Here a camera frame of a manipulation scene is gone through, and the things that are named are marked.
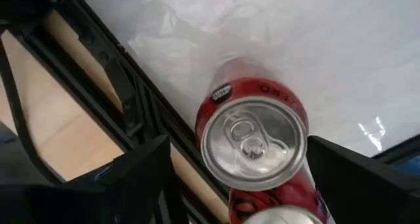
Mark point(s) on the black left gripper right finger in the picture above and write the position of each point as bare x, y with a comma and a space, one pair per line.
367, 191

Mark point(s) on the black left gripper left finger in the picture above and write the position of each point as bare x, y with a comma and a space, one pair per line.
138, 184

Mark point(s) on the teal plastic bin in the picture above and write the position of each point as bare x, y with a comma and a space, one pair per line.
408, 163

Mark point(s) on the red Zero soda can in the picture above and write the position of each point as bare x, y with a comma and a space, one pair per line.
252, 145
282, 197

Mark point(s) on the black aluminium table frame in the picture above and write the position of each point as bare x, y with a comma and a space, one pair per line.
129, 96

